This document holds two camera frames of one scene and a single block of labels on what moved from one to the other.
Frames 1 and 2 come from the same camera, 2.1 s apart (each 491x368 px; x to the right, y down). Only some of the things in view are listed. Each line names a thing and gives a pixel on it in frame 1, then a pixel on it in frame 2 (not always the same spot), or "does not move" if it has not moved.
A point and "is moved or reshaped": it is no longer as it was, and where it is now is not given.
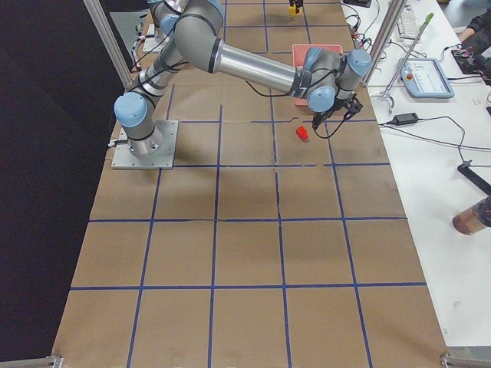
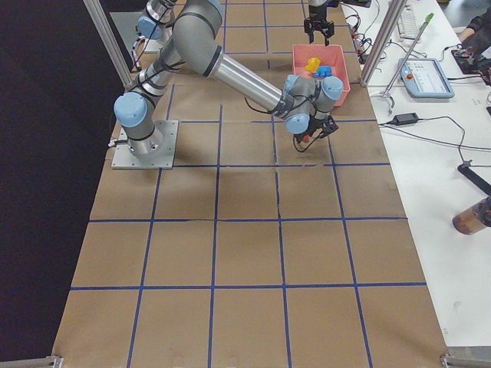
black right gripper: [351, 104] -> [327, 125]
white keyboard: [406, 25] does not move
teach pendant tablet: [425, 78] does not move
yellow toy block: [292, 11] is moved or reshaped
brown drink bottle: [475, 218] does not move
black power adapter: [403, 119] does not move
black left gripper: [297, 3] -> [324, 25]
